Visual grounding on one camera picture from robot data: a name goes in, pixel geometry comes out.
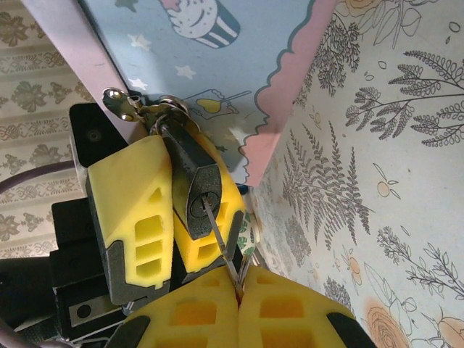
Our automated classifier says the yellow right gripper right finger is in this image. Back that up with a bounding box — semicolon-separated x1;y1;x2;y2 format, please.
237;265;380;348

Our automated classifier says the green leaf tape roll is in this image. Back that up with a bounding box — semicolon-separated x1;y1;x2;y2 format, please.
237;212;260;262

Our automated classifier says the silver key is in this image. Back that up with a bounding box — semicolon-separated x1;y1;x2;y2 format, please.
201;195;244;291

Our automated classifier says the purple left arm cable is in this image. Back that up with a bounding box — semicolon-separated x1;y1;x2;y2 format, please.
0;161;79;199

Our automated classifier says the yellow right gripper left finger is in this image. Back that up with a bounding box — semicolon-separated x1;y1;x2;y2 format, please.
108;268;241;348

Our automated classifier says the silver box hasp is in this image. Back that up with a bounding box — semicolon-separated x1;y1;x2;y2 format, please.
101;86;189;125

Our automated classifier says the dark grey padlock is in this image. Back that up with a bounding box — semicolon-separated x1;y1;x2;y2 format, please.
154;103;224;241

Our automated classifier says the blue and pink cartoon box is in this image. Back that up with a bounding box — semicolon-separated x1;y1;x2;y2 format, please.
21;0;338;188

